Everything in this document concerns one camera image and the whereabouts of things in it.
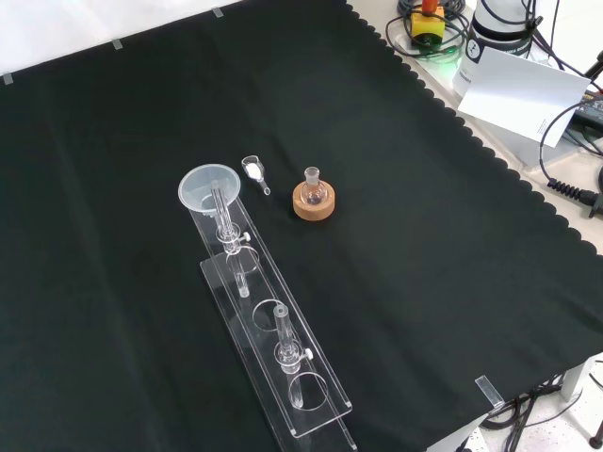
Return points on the pale board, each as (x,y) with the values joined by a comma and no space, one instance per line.
(518,89)

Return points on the black tripod leg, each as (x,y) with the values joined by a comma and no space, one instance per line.
(594,66)
(596,442)

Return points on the glass weighing funnel with powder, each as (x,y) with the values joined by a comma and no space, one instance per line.
(253,170)

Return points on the black electronics box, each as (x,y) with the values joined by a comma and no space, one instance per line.
(589,113)

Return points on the white bench leg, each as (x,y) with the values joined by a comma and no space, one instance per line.
(579,376)

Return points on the small glass round-bottom flask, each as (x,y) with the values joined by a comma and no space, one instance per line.
(314,190)

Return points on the clear acrylic funnel stand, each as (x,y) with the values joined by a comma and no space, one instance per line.
(301,372)

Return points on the yellow stop button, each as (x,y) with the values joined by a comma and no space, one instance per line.
(426,23)

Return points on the black cloth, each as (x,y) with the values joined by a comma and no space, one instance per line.
(424,235)

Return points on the clear tape strip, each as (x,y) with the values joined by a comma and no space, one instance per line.
(217,11)
(117,44)
(489,391)
(8,78)

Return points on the clear plastic funnel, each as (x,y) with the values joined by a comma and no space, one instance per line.
(195,181)

